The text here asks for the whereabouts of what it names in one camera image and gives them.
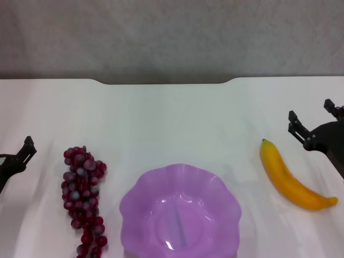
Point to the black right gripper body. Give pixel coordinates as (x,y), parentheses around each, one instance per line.
(328,137)

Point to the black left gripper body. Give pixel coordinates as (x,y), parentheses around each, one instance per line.
(6,168)

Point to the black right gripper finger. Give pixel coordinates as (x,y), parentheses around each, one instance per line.
(298,127)
(336,111)

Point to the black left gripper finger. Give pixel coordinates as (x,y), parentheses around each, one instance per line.
(27,153)

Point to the yellow banana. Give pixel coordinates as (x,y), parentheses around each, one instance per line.
(282,177)

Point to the dark red grape bunch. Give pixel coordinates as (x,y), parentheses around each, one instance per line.
(78,188)

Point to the purple wavy plastic plate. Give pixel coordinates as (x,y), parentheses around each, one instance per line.
(161,215)

